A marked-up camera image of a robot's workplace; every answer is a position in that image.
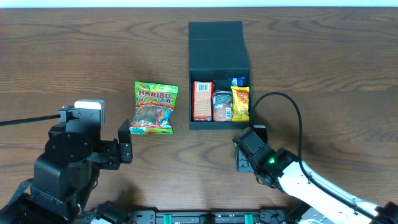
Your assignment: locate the yellow snack packet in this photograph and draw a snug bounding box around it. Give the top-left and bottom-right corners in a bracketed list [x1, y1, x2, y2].
[231, 86, 249, 122]

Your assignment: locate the blue cookie packet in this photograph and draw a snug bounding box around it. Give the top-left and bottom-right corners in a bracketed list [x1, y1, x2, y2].
[228, 77, 246, 87]

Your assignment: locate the orange snack carton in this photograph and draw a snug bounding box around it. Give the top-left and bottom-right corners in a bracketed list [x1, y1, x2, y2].
[192, 82, 215, 122]

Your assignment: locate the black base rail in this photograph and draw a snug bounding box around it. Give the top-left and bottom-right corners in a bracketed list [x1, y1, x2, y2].
[90, 208, 365, 224]

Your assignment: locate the Haribo gummy worms bag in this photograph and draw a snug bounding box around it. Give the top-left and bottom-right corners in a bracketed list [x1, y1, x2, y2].
[129, 82, 178, 134]

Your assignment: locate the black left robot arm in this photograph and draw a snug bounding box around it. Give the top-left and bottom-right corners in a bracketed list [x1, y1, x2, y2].
[1, 120, 133, 223]

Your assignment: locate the brown Pringles can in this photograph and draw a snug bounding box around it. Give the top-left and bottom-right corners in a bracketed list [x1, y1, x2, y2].
[212, 90, 233, 122]

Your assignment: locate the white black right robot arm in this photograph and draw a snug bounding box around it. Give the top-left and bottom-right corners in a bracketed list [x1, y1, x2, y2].
[236, 144, 397, 223]

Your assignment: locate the black gift box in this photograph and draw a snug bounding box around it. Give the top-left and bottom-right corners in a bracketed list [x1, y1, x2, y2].
[188, 21, 251, 130]

